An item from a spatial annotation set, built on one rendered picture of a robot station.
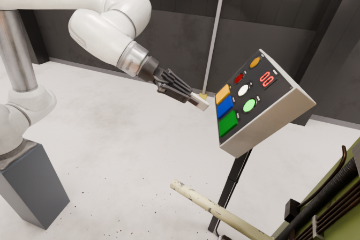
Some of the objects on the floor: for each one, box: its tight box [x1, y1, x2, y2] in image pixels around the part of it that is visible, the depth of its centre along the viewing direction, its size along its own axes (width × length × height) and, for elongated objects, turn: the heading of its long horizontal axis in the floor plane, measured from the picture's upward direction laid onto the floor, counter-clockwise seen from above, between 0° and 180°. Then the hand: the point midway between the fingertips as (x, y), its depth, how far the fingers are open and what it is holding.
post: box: [207, 151, 249, 233], centre depth 93 cm, size 4×4×108 cm
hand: (197, 102), depth 57 cm, fingers closed
